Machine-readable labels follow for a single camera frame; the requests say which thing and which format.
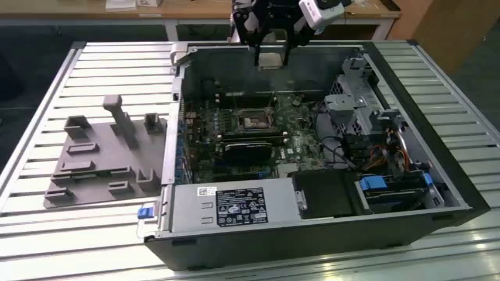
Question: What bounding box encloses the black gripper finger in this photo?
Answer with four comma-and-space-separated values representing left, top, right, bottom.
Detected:
283, 14, 314, 66
234, 4, 270, 70

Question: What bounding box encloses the silver square CPU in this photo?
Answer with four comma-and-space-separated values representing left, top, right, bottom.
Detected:
260, 52, 286, 71

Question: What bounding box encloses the CPU socket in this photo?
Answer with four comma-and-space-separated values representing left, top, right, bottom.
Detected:
236, 108, 272, 131

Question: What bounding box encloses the grey metal drive cage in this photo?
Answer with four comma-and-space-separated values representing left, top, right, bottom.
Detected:
324, 57, 403, 138

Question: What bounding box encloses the green motherboard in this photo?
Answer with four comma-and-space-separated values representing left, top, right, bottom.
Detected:
178, 87, 334, 184

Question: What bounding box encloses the wooden cabinet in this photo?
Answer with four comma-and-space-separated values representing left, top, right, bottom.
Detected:
386, 0, 500, 76

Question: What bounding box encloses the black graphics card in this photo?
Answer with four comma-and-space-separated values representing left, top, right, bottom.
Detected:
218, 142, 272, 163

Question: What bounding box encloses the wooden desk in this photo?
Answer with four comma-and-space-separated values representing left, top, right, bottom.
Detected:
0, 0, 403, 42

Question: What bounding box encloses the hard disk in blue carrier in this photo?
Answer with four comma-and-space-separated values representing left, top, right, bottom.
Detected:
355, 172, 435, 214

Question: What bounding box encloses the black plastic shroud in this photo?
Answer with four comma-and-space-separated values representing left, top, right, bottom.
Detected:
288, 169, 371, 220

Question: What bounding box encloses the grey plastic parts rack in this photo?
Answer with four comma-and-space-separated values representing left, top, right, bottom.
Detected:
43, 95, 170, 209

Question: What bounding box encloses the silver power supply unit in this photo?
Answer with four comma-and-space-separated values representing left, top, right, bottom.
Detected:
170, 177, 304, 235

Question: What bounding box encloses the black open PC case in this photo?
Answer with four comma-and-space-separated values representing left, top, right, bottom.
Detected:
143, 39, 492, 272

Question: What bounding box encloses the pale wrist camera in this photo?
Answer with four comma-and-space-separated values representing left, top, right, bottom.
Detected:
299, 0, 347, 30

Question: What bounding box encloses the coloured wire bundle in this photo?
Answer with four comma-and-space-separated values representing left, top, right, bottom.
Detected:
362, 140, 414, 178

